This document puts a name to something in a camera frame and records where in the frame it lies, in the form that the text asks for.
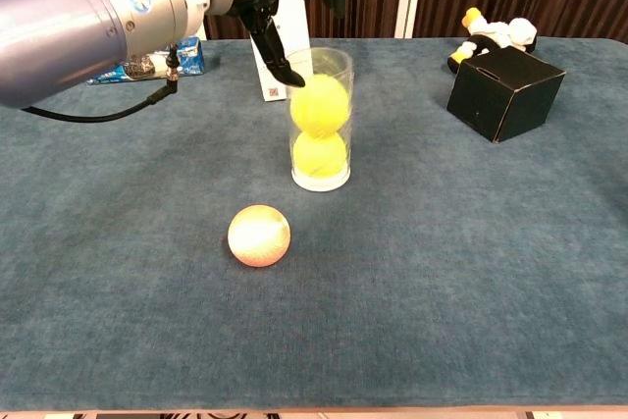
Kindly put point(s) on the yellow tennis ball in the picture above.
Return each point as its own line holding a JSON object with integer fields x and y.
{"x": 320, "y": 104}
{"x": 320, "y": 153}

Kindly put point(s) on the teal table cloth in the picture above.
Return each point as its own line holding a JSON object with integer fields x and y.
{"x": 314, "y": 291}

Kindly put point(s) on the tall white carton box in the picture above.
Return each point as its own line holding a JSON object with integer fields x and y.
{"x": 294, "y": 16}

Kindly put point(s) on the black white plush toy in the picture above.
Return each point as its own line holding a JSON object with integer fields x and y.
{"x": 500, "y": 34}

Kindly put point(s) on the orange pink ball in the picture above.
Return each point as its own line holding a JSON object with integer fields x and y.
{"x": 258, "y": 236}

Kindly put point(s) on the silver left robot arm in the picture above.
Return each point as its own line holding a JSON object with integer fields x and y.
{"x": 93, "y": 12}

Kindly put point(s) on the black cardboard cube box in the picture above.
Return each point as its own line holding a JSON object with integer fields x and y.
{"x": 505, "y": 95}

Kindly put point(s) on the blue Oreo cookie box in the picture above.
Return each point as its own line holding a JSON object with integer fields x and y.
{"x": 189, "y": 57}

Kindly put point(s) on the clear plastic tube container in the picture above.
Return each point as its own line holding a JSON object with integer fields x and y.
{"x": 319, "y": 164}

